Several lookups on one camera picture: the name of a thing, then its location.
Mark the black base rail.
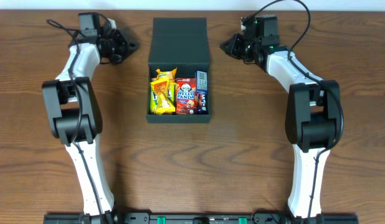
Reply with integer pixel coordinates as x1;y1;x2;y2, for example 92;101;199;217
43;213;359;224

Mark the red Hello Panda box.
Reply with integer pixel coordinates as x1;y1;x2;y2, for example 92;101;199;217
176;78;197;115

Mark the blue Dairy Milk bar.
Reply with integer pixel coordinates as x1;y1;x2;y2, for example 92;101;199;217
197;92;208;114

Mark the green Pretz box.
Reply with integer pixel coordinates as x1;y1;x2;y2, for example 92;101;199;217
150;79;176;114

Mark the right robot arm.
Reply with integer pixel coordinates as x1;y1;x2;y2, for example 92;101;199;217
220;14;343;223

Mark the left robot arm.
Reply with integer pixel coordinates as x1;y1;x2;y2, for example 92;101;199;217
42;12;138;223

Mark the dark green box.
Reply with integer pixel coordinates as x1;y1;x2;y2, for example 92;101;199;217
145;17;212;124

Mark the small blue candy box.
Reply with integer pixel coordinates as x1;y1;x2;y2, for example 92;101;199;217
195;70;208;93

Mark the small yellow snack packet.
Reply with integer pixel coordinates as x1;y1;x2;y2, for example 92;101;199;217
156;68;177;83

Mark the large yellow snack packet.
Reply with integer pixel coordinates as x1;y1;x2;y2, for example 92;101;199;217
150;77;176;114

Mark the right black cable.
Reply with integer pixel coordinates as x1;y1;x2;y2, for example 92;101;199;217
251;0;345;220

